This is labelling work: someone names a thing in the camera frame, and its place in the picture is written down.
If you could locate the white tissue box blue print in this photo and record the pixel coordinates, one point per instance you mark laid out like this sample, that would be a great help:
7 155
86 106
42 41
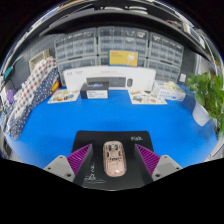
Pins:
166 95

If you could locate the green plant in white pot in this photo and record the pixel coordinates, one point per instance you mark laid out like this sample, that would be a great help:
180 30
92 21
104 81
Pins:
201 116

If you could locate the yellow and blue box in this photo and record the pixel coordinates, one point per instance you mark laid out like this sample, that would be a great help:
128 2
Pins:
123 58

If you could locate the black mouse pad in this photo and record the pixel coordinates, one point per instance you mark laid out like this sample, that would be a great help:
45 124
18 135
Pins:
113 135

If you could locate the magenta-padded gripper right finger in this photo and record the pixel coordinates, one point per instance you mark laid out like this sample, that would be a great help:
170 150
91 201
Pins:
165 166

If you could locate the white wall socket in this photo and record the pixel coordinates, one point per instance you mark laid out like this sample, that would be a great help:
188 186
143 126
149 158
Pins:
182 77

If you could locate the small black box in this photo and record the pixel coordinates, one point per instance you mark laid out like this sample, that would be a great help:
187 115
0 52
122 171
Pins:
94 90

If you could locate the white dotted cloth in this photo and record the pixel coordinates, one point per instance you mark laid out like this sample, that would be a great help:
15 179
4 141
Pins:
36 76

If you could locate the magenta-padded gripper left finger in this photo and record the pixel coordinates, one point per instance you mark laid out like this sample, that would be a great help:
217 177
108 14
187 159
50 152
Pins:
61 166

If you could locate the black wall shelf unit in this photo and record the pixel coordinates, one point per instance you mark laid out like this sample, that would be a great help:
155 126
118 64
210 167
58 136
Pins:
110 16

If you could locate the navy dotted cloth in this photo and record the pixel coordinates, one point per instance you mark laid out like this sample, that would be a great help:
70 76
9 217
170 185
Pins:
26 113

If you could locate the illustrated picture sheet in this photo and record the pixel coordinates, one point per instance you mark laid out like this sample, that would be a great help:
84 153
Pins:
146 97
63 96

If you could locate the long white keyboard box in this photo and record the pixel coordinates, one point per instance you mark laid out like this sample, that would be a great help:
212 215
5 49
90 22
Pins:
100 71

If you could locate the white framed board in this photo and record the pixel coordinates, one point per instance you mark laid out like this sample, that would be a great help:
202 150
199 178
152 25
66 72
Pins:
39 60

